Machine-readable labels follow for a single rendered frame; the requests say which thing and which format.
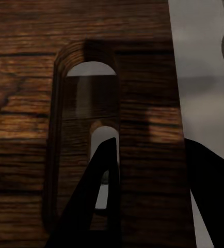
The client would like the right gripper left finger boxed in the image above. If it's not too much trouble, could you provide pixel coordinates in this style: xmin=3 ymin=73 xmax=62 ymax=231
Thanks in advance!
xmin=44 ymin=137 xmax=122 ymax=248

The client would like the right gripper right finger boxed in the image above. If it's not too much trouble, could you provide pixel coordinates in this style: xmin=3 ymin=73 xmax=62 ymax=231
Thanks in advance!
xmin=184 ymin=138 xmax=224 ymax=248

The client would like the cutting board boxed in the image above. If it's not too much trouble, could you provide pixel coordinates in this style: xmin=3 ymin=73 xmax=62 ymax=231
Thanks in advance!
xmin=0 ymin=0 xmax=197 ymax=248

